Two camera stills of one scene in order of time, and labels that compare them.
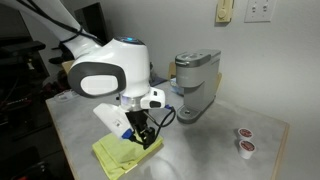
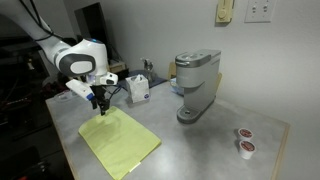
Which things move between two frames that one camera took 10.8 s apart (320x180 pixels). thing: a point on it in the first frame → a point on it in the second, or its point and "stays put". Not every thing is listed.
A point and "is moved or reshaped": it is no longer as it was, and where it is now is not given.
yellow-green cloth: [117, 155] is moved or reshaped
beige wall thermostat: [224, 10] stays put
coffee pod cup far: [245, 134] stays put
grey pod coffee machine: [198, 72] stays put
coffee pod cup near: [246, 148] stays put
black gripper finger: [142, 135] → [94, 102]
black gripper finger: [148, 136] → [104, 106]
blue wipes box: [174, 88] stays put
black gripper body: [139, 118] → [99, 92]
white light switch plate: [259, 11] stays put
